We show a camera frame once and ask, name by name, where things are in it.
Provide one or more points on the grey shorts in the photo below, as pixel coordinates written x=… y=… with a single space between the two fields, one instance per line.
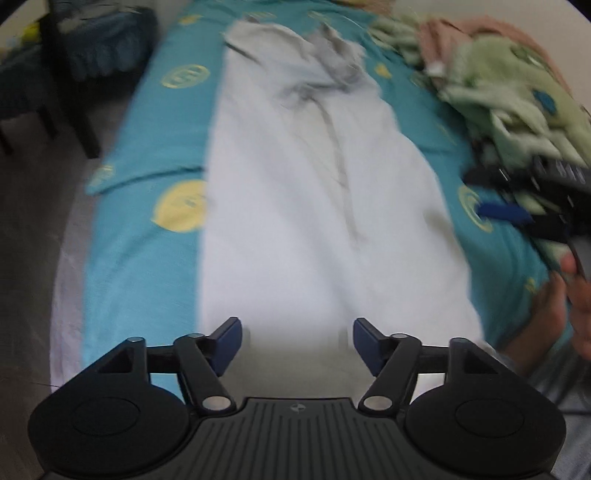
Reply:
x=572 y=406

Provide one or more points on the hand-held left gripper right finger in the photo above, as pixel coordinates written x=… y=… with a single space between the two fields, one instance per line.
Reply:
x=369 y=346

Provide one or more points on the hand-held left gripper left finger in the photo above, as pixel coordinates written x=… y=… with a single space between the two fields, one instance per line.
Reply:
x=228 y=346

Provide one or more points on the green fleece blanket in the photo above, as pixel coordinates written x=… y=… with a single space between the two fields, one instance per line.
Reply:
x=498 y=87

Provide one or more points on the green ball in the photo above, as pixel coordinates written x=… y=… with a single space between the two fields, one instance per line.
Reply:
x=31 y=30

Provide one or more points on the bed with teal sheet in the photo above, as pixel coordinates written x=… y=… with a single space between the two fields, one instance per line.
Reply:
x=143 y=240

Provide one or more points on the white pants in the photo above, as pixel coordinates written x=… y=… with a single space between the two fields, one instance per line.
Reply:
x=300 y=207

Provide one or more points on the blue covered chair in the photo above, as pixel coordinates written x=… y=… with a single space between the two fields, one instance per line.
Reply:
x=106 y=41

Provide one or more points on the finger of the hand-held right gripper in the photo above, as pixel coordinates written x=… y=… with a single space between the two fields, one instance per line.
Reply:
x=503 y=213
x=489 y=177

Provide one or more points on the pink fleece blanket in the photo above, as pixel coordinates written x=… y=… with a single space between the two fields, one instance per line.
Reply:
x=461 y=32

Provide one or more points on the person's right hand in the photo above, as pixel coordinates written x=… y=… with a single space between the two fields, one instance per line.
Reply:
x=551 y=295

